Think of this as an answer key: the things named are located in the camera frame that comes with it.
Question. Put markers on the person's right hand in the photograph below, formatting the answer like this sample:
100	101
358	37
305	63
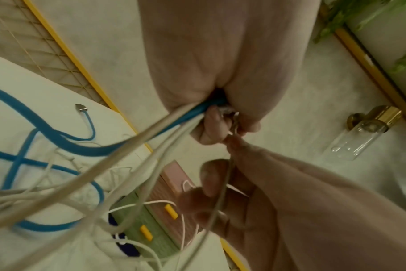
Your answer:
290	211

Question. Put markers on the pink drawer box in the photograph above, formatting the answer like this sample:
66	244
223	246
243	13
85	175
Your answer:
166	190

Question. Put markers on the dark blue round container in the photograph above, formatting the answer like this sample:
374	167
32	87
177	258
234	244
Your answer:
119	246

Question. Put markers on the person's left hand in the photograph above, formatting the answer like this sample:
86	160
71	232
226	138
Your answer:
223	53

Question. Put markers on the golden frame strip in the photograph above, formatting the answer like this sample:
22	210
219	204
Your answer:
373	70

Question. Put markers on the glass wall lamp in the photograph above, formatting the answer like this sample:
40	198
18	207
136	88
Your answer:
357	140

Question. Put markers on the green plant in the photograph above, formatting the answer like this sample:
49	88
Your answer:
340	16

